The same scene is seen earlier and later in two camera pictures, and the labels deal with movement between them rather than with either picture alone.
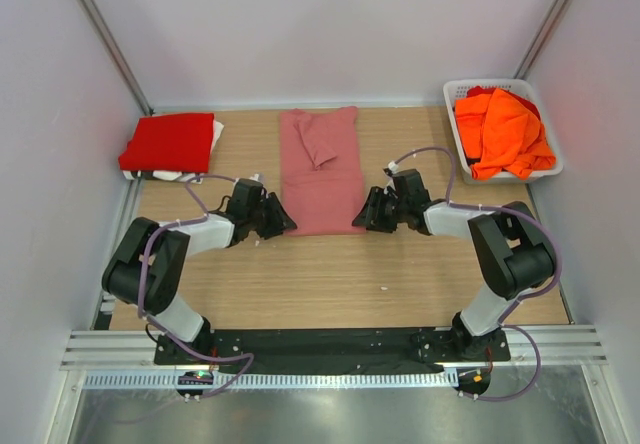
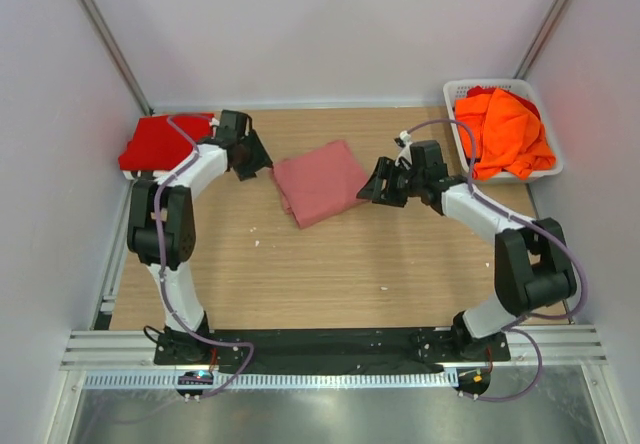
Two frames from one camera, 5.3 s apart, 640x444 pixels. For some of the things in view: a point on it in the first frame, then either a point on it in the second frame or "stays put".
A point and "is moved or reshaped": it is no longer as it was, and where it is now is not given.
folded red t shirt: (171, 142) stays put
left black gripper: (267, 212) to (248, 154)
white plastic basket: (525, 86) stays put
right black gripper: (383, 209) to (393, 184)
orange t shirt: (504, 135) stays put
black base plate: (332, 349) stays put
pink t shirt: (322, 181) is moved or reshaped
